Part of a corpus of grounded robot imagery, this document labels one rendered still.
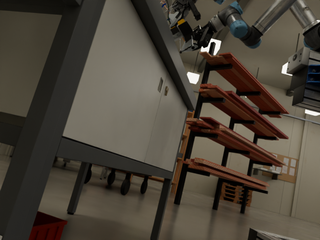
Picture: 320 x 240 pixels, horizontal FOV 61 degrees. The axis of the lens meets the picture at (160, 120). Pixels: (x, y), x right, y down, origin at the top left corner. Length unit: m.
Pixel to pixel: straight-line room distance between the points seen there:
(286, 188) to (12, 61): 12.05
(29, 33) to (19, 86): 0.12
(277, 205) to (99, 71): 11.78
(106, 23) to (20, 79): 0.23
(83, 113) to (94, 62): 0.12
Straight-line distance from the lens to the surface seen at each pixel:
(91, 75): 0.63
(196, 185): 11.08
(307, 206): 12.86
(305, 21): 1.80
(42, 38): 0.65
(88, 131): 0.66
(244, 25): 1.38
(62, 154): 0.59
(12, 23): 0.72
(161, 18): 0.90
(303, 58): 1.46
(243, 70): 4.47
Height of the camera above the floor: 0.38
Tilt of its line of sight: 11 degrees up
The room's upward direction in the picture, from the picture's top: 14 degrees clockwise
